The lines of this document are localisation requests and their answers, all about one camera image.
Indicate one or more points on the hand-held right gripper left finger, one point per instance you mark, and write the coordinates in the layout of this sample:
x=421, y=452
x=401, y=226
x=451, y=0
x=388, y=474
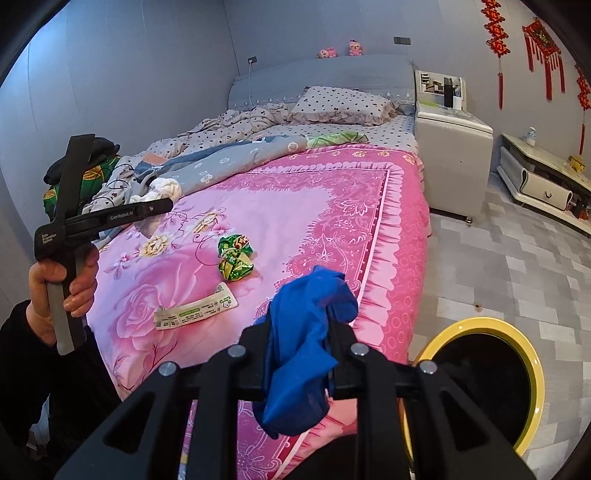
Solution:
x=256, y=360

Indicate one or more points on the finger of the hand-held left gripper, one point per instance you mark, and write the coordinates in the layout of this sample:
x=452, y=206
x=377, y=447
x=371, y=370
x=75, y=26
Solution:
x=154, y=208

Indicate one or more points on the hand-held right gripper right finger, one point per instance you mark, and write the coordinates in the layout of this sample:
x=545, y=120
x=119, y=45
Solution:
x=344, y=364

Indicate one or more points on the white knotted cloth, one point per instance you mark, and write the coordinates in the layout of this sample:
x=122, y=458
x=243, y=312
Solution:
x=159, y=189

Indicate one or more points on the blue plastic bag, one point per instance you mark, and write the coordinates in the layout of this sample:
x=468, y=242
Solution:
x=304, y=332

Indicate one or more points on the yellow rimmed trash bin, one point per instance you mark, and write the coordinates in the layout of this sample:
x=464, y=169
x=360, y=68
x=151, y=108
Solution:
x=489, y=383

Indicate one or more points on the person's left forearm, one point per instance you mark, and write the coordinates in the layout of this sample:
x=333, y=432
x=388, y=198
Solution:
x=27, y=369

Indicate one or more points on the person's left hand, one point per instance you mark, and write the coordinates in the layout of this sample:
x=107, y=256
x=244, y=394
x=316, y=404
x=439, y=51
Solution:
x=85, y=281

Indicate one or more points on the green flowered cloth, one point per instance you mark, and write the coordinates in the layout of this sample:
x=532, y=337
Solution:
x=99, y=173

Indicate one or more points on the white wrapper green label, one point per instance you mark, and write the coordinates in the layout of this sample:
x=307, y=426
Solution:
x=196, y=311

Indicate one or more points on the black clothing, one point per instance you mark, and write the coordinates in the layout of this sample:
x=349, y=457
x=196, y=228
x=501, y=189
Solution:
x=104, y=148

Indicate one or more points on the crumpled green snack wrapper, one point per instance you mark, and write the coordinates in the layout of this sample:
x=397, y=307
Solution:
x=235, y=256

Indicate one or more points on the light green floral cloth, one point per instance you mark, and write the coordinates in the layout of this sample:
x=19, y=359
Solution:
x=332, y=138

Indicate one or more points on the polka dot pillow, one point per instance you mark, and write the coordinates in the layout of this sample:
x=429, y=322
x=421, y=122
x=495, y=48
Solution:
x=341, y=104

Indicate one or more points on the pink plush toy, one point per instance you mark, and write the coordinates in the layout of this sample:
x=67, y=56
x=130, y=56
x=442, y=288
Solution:
x=327, y=53
x=354, y=47

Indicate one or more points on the white bedside cabinet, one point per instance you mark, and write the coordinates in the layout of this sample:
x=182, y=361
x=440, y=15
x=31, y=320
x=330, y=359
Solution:
x=452, y=157

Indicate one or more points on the white tv stand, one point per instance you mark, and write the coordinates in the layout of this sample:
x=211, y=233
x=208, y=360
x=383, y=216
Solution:
x=540, y=180

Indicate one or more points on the black bottle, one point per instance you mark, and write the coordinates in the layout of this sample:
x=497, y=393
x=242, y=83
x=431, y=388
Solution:
x=448, y=92

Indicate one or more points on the small clear bottle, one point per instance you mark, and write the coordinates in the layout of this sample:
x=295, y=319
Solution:
x=532, y=134

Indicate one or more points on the small yellow toy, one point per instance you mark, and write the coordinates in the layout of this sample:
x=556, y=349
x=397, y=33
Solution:
x=577, y=162

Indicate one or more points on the red slim hanging ornament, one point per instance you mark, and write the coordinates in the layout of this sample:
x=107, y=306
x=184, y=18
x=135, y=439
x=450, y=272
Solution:
x=582, y=101

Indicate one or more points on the red diamond tasseled ornament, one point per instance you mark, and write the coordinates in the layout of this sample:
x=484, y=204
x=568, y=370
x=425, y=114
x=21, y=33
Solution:
x=545, y=46

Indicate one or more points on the picture frame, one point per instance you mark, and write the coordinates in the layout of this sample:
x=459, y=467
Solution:
x=436, y=87

